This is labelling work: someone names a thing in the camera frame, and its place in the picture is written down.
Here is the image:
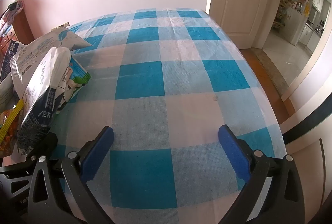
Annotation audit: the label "brown wooden cabinet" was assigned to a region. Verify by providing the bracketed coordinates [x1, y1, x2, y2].
[0, 14, 35, 79]

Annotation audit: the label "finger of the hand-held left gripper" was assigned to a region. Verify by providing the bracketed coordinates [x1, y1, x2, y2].
[26, 132, 58, 162]

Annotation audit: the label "blue checkered plastic tablecloth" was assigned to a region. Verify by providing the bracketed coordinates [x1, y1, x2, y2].
[49, 7, 287, 224]

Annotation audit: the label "white kitchen cabinets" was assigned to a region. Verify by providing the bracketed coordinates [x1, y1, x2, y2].
[298, 0, 328, 48]

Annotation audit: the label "grey feather print wipes packet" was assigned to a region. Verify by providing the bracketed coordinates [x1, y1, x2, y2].
[10, 28, 94, 93]

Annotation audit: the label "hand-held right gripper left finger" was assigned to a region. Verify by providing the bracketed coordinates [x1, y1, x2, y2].
[27, 125, 115, 224]

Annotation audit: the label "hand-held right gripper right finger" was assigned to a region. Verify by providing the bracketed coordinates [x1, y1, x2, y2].
[218, 124, 305, 224]

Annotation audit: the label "white plastic bag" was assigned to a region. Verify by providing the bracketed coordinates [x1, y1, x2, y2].
[0, 79, 18, 113]

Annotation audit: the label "white panel door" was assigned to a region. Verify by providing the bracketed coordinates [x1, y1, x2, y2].
[206, 0, 275, 50]

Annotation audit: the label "orange snack packet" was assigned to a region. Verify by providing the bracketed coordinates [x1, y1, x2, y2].
[0, 99, 25, 158]

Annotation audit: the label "folded patterned blankets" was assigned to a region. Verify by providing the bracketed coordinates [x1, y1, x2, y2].
[0, 0, 25, 38]

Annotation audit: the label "blue green packet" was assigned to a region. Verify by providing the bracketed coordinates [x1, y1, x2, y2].
[56, 58, 92, 113]

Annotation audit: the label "white blue milk bag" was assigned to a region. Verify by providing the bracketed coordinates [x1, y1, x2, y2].
[18, 46, 72, 156]

